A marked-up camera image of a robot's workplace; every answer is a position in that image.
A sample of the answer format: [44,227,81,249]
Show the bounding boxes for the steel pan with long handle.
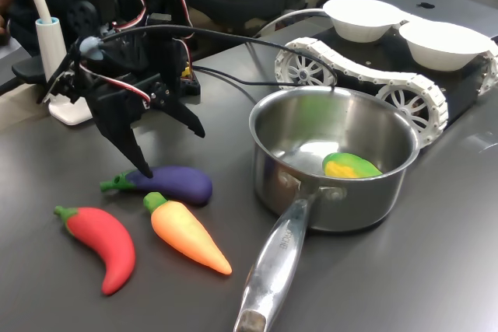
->
[233,86,422,332]

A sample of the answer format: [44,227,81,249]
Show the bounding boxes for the white post with foot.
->
[19,0,94,127]

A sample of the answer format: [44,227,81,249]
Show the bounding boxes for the yellow green toy corn cob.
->
[321,152,384,180]

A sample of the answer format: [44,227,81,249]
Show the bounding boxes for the person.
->
[0,0,71,57]

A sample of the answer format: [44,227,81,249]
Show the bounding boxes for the tracked vehicle with white tracks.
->
[274,26,498,150]

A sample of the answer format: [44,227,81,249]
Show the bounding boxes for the pale grey putty lump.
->
[79,36,106,61]

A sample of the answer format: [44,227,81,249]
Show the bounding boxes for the purple toy aubergine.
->
[100,165,214,206]

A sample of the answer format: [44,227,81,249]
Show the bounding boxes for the thin black table cable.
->
[198,70,258,106]
[192,64,338,88]

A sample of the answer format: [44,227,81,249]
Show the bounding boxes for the red white servo wire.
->
[75,60,153,110]

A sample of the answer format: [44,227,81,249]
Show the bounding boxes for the long black cable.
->
[99,24,338,90]

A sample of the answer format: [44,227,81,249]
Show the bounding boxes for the orange toy carrot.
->
[142,191,233,275]

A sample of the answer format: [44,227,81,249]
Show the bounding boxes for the white bowl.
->
[322,0,402,44]
[398,20,493,72]

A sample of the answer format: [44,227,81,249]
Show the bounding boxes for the closed grey laptop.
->
[328,0,498,44]

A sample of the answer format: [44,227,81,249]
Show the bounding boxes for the red toy chilli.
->
[53,205,137,296]

